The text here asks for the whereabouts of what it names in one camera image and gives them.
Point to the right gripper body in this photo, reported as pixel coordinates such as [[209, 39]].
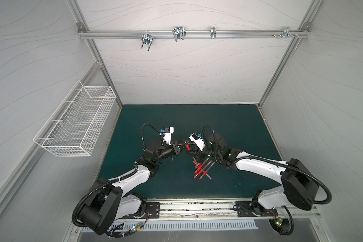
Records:
[[195, 149]]

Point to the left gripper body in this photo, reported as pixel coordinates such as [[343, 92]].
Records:
[[175, 148]]

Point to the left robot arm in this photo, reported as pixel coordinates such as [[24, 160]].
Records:
[[108, 199]]

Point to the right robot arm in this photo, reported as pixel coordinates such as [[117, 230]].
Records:
[[297, 186]]

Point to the red pen in pile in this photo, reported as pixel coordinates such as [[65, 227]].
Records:
[[200, 167], [206, 171], [201, 171], [201, 163]]

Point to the green table mat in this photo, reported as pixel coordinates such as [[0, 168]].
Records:
[[241, 126]]

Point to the metal u-bolt clamp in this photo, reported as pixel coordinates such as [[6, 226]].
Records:
[[147, 39], [179, 33]]

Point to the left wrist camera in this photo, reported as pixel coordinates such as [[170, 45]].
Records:
[[166, 134]]

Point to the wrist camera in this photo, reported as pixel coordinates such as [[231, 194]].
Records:
[[197, 139], [166, 134]]

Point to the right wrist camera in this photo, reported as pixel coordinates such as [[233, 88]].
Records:
[[197, 139]]

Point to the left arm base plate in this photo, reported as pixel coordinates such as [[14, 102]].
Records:
[[151, 210]]

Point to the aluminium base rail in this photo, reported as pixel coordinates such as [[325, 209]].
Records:
[[203, 209]]

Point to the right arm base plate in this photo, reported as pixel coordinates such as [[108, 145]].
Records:
[[253, 209]]

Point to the white slotted cable duct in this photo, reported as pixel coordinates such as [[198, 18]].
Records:
[[199, 225]]

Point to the white wire basket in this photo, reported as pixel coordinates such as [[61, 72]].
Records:
[[75, 126]]

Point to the metal bracket clamp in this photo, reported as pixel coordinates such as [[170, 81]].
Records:
[[213, 33]]

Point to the metal corner bracket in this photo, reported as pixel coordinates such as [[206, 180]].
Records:
[[286, 34]]

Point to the aluminium cross rail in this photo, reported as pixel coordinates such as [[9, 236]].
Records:
[[190, 34]]

